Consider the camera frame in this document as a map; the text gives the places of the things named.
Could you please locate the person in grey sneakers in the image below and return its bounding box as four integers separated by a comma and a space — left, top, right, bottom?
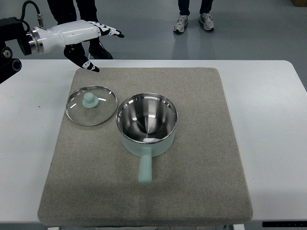
173, 0, 215, 33

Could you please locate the glass lid with green knob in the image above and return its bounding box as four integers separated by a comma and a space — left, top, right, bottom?
65, 85, 118, 127

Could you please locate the grey felt mat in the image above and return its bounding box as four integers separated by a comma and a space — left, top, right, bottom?
38, 68, 253, 227

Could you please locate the black control panel strip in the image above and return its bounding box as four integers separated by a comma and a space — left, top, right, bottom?
262, 221, 307, 228

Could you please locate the mint green saucepan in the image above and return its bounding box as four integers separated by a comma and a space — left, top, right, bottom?
116, 93, 178, 185

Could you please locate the person in black boots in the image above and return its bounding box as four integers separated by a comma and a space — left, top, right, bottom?
48, 0, 113, 64

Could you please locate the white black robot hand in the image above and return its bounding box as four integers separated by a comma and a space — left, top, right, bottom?
28, 20, 125, 73

